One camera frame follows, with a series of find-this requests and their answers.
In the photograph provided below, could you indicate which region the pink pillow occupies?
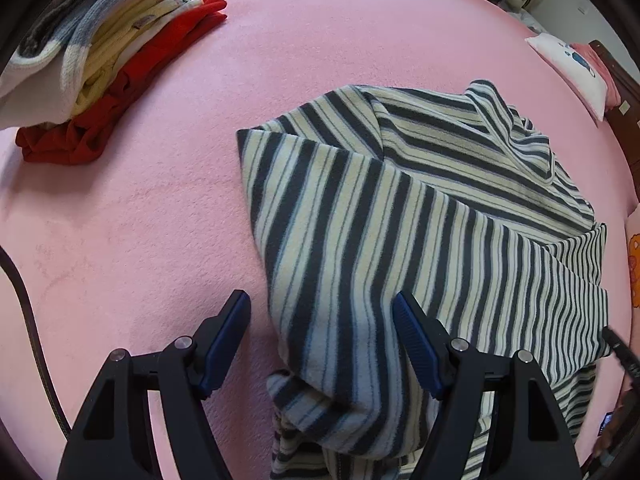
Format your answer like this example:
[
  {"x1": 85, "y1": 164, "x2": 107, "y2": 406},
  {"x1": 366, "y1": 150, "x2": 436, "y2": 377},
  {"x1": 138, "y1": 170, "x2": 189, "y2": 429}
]
[{"x1": 570, "y1": 42, "x2": 621, "y2": 111}]

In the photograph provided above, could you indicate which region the dark wooden headboard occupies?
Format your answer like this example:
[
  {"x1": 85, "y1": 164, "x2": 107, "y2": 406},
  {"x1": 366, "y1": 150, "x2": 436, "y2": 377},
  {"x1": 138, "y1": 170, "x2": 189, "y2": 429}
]
[{"x1": 587, "y1": 40, "x2": 640, "y2": 171}]

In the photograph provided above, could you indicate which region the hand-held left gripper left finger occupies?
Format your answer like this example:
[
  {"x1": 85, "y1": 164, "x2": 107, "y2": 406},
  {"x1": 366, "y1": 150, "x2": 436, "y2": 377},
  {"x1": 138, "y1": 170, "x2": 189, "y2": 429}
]
[{"x1": 56, "y1": 289, "x2": 252, "y2": 480}]

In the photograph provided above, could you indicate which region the white pillow with blue print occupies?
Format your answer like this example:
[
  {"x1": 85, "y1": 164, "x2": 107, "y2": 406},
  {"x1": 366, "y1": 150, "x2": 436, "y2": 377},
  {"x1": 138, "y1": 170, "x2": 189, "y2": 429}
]
[{"x1": 524, "y1": 32, "x2": 608, "y2": 122}]

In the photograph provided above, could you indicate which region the black cable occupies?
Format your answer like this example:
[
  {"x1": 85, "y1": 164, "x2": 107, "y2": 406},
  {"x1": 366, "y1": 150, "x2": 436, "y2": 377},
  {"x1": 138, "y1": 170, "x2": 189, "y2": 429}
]
[{"x1": 0, "y1": 247, "x2": 73, "y2": 441}]

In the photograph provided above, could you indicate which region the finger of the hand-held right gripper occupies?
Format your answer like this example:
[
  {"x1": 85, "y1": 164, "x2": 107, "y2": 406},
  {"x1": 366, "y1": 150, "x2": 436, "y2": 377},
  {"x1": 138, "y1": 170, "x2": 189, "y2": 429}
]
[{"x1": 601, "y1": 327, "x2": 640, "y2": 378}]

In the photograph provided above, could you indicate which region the folded red garment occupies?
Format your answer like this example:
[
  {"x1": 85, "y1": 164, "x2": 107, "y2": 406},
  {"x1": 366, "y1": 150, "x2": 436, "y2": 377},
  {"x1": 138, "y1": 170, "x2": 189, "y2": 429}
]
[{"x1": 15, "y1": 0, "x2": 228, "y2": 165}]

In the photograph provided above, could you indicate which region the striped long-sleeve shirt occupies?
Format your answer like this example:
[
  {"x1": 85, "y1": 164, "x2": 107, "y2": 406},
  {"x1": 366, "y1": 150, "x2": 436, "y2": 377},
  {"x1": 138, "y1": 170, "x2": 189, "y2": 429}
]
[{"x1": 236, "y1": 79, "x2": 612, "y2": 480}]

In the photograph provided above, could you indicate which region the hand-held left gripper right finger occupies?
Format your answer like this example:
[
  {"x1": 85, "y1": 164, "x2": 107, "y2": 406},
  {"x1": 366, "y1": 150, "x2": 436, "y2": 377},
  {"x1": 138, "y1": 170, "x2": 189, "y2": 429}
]
[{"x1": 392, "y1": 290, "x2": 583, "y2": 480}]

